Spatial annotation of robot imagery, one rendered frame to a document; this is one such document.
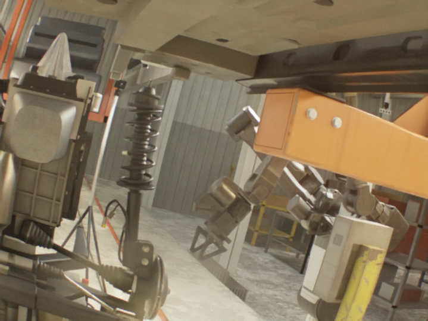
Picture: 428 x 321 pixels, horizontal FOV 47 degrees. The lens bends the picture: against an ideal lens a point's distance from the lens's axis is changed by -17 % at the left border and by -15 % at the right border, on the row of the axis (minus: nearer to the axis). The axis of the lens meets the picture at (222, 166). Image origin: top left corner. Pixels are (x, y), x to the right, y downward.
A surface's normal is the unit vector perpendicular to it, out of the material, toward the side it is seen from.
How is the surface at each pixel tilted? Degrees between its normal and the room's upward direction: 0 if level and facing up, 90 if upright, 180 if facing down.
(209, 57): 90
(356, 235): 90
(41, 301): 90
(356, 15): 138
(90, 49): 64
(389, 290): 90
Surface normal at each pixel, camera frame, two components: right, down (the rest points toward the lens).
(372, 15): -0.80, 0.57
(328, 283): -0.92, -0.22
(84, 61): -0.09, 0.91
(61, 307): 0.04, 0.03
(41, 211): 0.30, 0.10
